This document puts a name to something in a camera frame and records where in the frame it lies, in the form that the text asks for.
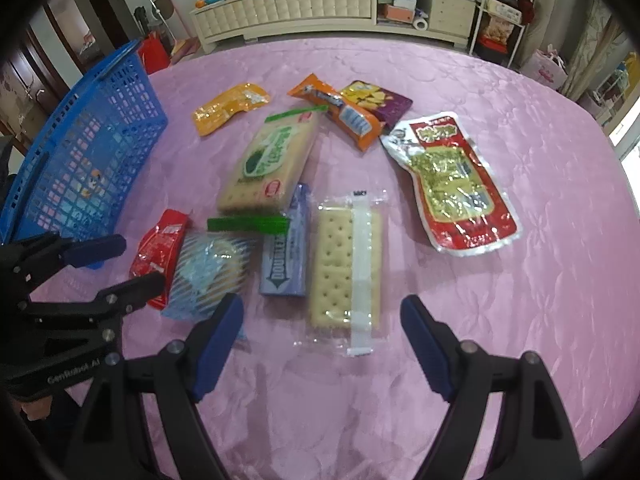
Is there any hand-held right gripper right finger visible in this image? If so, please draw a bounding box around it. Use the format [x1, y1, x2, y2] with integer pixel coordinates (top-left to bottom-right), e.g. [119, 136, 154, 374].
[400, 295, 586, 480]

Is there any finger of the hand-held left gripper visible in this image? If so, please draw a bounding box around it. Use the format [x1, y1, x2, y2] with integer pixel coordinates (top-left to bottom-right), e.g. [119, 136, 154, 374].
[20, 272, 167, 345]
[0, 232, 127, 297]

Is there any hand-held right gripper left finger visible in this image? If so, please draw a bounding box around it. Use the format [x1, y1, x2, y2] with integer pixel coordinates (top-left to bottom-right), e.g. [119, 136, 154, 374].
[65, 292, 246, 480]

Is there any small red snack packet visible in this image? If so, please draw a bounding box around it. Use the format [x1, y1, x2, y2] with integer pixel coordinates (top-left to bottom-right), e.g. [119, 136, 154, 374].
[129, 208, 193, 311]

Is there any blue striped snack packet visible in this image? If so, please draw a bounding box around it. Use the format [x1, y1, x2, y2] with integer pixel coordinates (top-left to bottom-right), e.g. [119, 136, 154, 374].
[161, 215, 291, 351]

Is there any purple gum packet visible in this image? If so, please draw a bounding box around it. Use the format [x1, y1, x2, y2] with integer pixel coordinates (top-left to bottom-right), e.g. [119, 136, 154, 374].
[259, 182, 309, 297]

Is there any clear cracker packet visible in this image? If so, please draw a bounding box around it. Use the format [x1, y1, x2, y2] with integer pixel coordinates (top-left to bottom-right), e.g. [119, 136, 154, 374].
[292, 187, 390, 358]

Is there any blue plastic basket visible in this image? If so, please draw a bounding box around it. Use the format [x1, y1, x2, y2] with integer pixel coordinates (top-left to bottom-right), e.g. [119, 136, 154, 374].
[0, 39, 169, 271]

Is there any large red snack pouch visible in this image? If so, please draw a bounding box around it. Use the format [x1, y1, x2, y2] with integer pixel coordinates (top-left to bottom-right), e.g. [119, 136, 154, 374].
[379, 111, 523, 258]

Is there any orange snack packet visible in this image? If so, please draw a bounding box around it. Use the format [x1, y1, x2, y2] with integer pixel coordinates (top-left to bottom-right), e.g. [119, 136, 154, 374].
[287, 73, 388, 152]

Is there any person's left hand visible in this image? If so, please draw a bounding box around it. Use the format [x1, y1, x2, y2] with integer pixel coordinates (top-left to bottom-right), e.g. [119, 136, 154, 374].
[20, 394, 57, 423]

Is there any person's dark blue clothing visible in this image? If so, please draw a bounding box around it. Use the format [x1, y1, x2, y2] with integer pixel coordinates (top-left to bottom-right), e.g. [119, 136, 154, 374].
[50, 392, 96, 480]

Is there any pink quilted blanket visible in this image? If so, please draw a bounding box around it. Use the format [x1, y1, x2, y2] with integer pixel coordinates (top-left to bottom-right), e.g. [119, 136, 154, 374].
[15, 37, 640, 480]

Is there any green label cracker packet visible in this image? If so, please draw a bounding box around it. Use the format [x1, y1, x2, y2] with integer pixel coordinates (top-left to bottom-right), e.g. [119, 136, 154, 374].
[216, 106, 321, 213]

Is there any yellow snack packet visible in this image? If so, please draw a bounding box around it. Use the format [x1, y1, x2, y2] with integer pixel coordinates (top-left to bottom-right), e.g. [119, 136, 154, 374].
[193, 82, 271, 137]

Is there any red paper bag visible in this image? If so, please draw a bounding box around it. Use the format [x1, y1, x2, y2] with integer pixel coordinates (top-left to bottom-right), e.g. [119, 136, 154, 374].
[137, 32, 171, 73]

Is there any broom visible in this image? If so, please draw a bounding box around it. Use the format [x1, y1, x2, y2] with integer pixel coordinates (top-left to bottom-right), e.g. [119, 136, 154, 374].
[162, 0, 198, 56]

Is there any purple yellow chip packet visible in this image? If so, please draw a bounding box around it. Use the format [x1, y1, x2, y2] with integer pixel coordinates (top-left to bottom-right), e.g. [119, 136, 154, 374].
[340, 80, 414, 131]

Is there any pink bag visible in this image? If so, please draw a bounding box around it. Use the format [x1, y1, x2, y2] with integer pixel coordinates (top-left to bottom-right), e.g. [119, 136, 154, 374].
[522, 49, 568, 92]

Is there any cream TV cabinet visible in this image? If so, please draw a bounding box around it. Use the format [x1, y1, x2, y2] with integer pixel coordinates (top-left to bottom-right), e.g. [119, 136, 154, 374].
[190, 0, 478, 55]

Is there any white metal rack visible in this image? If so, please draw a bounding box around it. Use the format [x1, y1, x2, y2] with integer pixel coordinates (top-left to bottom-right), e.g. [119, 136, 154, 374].
[470, 0, 541, 68]

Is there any patterned curtain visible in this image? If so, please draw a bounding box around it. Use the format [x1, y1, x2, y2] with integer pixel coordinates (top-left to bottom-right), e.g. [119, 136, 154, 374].
[565, 0, 621, 106]

